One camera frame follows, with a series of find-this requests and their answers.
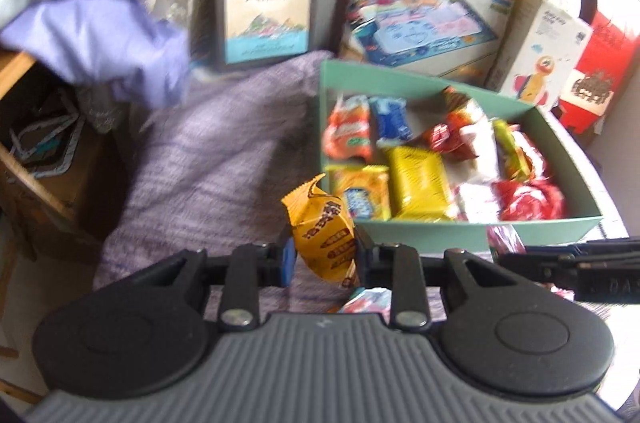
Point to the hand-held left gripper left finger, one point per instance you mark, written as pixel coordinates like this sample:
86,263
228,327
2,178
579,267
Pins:
288,260

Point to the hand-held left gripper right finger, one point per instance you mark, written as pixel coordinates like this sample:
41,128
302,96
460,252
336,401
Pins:
361,253

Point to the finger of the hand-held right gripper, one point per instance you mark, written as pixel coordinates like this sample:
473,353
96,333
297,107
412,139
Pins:
540,264

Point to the red white candy packet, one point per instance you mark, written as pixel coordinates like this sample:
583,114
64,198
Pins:
505,239

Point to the yellow orange snack packet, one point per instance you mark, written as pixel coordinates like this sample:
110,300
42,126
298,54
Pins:
322,228

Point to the yellow packet with blue print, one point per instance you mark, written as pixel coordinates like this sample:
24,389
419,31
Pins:
360,193

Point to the large crinkly red packet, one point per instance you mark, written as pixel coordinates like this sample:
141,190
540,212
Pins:
530,200

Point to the white pink snack packet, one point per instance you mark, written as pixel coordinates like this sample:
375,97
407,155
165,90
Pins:
475,203

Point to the teal cardboard tray box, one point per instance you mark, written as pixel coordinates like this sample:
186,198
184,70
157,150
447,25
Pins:
450,235

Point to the plain yellow snack packet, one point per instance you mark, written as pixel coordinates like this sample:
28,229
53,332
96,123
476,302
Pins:
420,183

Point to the yellow green snack packet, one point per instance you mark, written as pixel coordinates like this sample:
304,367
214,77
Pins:
512,150

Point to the small red snack packet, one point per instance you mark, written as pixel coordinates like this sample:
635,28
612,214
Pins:
445,140

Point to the pink blue white packet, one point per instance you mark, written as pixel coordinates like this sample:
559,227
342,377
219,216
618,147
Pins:
365,300

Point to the purple woven blanket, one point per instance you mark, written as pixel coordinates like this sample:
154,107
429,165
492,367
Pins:
215,153

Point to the blue snack packet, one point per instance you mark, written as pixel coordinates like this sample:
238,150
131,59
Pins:
392,123

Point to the orange puffed snack packet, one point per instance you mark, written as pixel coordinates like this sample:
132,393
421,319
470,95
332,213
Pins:
470,123

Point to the white duck toy box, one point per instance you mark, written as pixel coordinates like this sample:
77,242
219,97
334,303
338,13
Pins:
542,53

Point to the drawing mat toy box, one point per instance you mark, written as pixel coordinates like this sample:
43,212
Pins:
425,18

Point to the patterned bag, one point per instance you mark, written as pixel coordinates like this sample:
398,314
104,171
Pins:
47,145

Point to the lilac cloth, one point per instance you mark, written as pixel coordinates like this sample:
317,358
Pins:
115,48

